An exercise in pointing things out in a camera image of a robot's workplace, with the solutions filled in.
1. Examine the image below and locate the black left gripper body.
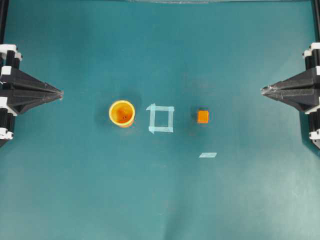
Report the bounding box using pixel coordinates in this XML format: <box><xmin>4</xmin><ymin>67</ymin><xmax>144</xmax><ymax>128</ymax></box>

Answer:
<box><xmin>0</xmin><ymin>44</ymin><xmax>23</xmax><ymax>147</ymax></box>

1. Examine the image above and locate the light blue tape strip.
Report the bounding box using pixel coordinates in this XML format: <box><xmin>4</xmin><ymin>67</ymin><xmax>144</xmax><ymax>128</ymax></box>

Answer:
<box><xmin>199</xmin><ymin>152</ymin><xmax>217</xmax><ymax>158</ymax></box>

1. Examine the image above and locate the black frame post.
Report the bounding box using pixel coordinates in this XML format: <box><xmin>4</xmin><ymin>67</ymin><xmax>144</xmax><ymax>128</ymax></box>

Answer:
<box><xmin>310</xmin><ymin>0</ymin><xmax>320</xmax><ymax>43</ymax></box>
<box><xmin>0</xmin><ymin>0</ymin><xmax>10</xmax><ymax>45</ymax></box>

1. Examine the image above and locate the light blue tape square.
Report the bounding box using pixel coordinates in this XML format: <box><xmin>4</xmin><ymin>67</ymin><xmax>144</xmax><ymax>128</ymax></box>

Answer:
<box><xmin>146</xmin><ymin>103</ymin><xmax>175</xmax><ymax>134</ymax></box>

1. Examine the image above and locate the orange cube block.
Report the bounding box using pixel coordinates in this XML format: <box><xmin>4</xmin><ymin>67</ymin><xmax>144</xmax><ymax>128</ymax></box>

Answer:
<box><xmin>196</xmin><ymin>109</ymin><xmax>210</xmax><ymax>124</ymax></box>

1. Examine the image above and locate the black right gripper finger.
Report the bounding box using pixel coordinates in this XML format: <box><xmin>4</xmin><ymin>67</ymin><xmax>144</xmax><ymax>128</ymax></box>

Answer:
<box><xmin>261</xmin><ymin>88</ymin><xmax>320</xmax><ymax>113</ymax></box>
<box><xmin>261</xmin><ymin>67</ymin><xmax>320</xmax><ymax>94</ymax></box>

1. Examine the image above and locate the black left frame post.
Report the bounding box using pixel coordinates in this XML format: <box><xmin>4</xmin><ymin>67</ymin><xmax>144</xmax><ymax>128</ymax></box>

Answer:
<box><xmin>0</xmin><ymin>0</ymin><xmax>10</xmax><ymax>45</ymax></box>

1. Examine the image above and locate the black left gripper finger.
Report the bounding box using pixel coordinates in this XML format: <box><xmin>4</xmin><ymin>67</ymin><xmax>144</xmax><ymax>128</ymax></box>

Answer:
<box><xmin>9</xmin><ymin>68</ymin><xmax>64</xmax><ymax>95</ymax></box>
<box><xmin>7</xmin><ymin>89</ymin><xmax>63</xmax><ymax>115</ymax></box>

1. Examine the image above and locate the yellow orange plastic cup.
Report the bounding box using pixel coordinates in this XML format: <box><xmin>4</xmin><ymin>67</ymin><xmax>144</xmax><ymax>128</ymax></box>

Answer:
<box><xmin>108</xmin><ymin>100</ymin><xmax>136</xmax><ymax>128</ymax></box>

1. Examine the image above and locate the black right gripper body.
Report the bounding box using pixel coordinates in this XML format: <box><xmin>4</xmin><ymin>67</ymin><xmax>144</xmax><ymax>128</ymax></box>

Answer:
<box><xmin>302</xmin><ymin>42</ymin><xmax>320</xmax><ymax>149</ymax></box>

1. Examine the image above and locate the black right frame post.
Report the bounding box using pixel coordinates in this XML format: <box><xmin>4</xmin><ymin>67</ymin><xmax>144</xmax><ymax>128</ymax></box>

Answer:
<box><xmin>310</xmin><ymin>0</ymin><xmax>320</xmax><ymax>43</ymax></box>

